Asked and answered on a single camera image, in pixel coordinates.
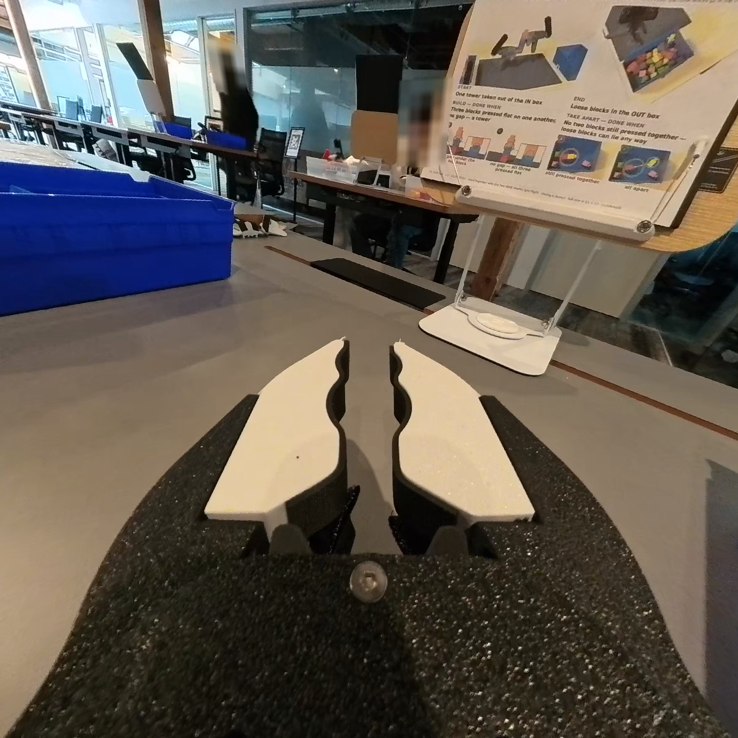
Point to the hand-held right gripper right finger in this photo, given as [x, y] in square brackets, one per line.
[455, 449]

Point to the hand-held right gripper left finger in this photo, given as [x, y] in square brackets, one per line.
[282, 444]

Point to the blue plastic bin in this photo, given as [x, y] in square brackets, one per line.
[115, 248]

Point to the white document stand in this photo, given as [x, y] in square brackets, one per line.
[496, 346]

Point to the black rectangular mat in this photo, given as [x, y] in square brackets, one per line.
[380, 282]

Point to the white plastic pieces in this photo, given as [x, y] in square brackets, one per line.
[271, 229]

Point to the wooden desk with black legs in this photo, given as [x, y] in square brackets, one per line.
[346, 193]

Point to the clear plastic box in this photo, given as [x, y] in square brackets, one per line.
[328, 170]

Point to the black office chair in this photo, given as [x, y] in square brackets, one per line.
[271, 150]

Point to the dark grey mat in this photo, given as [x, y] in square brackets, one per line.
[725, 576]

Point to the small framed code sign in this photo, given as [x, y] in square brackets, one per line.
[295, 141]

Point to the small blue bin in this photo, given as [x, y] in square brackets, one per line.
[218, 137]
[173, 130]

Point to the tan rounded board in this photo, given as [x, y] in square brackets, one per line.
[375, 135]

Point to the long wooden table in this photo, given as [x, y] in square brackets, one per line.
[115, 127]

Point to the printed instruction sheet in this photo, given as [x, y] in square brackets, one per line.
[576, 86]

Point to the black card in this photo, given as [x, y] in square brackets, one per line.
[720, 167]

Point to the wooden post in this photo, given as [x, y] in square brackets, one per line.
[496, 259]

